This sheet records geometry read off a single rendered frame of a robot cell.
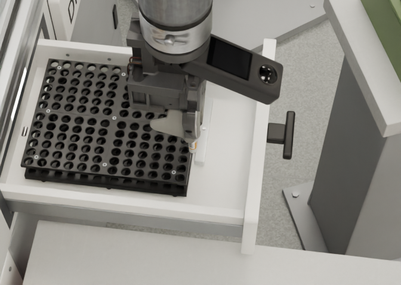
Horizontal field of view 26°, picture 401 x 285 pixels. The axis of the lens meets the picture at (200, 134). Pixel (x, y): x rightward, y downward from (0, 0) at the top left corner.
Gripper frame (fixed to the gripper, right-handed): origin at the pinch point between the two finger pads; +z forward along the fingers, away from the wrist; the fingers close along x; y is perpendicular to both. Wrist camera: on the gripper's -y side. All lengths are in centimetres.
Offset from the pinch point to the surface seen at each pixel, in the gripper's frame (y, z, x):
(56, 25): 25.0, 11.5, -21.9
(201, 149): 0.2, 13.8, -5.1
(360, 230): -30, 73, -25
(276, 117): -10, 99, -66
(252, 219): -8.2, 5.9, 8.3
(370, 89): -23.9, 22.8, -25.2
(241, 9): 3, 95, -97
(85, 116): 16.4, 8.5, -4.9
